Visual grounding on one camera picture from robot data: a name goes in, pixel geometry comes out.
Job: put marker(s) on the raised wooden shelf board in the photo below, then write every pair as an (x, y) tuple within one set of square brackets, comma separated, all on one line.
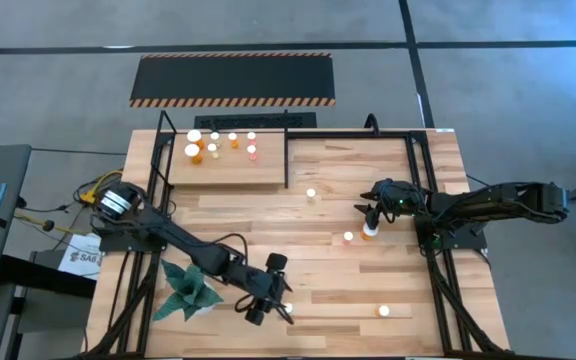
[(270, 160)]

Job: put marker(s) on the pink medicine bottle white cap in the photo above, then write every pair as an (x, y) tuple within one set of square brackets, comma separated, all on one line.
[(251, 135), (348, 236), (251, 149)]

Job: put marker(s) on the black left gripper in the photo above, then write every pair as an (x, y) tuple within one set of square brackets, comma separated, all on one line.
[(263, 290)]

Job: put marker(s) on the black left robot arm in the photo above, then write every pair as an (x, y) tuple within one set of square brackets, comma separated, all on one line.
[(178, 240)]

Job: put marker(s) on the black round knob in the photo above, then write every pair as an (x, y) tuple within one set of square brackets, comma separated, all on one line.
[(48, 225)]

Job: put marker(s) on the black perforated rubber mat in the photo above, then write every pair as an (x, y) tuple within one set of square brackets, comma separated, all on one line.
[(248, 121)]

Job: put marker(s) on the long black floor tape strip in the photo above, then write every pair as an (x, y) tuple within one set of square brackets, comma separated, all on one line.
[(268, 47)]

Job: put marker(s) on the black mat yellow striped edges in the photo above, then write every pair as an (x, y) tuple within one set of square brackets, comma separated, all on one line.
[(233, 80)]

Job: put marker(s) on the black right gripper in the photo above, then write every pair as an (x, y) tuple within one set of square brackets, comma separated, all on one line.
[(398, 197)]

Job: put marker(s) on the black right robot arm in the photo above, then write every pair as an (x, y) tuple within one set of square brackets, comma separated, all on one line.
[(498, 202)]

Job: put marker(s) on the narrow orange medicine bottle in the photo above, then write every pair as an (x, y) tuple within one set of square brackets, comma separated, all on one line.
[(383, 310), (289, 308), (232, 136)]

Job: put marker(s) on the green artificial plant white pot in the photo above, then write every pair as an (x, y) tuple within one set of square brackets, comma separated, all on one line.
[(188, 292)]

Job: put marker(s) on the short black floor tape strip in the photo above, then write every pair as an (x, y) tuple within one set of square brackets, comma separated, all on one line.
[(418, 75)]

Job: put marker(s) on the white paper with logo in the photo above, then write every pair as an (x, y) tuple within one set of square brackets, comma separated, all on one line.
[(80, 265)]

